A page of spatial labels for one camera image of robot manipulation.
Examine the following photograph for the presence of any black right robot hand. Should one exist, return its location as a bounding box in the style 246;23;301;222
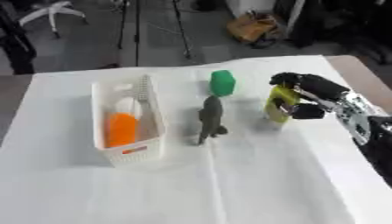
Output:
268;72;353;120

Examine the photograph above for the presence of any yellow-green bottle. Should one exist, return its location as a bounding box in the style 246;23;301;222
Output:
262;85;304;124

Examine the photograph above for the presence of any tan bag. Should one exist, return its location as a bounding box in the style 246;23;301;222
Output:
225;10;284;45

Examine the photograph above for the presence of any green hexagonal block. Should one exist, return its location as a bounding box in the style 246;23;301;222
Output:
208;69;238;97

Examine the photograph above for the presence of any grey dinosaur toy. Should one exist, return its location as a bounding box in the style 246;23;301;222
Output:
196;94;230;146

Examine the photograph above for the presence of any black tripod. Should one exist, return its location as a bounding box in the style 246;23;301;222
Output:
116;0;193;67

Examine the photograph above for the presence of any white bottle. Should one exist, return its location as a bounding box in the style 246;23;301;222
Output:
111;84;144;121

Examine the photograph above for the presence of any white plastic basket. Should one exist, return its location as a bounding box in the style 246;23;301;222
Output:
90;74;167;168

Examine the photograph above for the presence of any orange bottle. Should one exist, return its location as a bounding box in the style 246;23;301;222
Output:
104;112;140;149

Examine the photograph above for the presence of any white chair base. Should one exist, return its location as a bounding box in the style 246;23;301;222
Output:
17;0;89;39

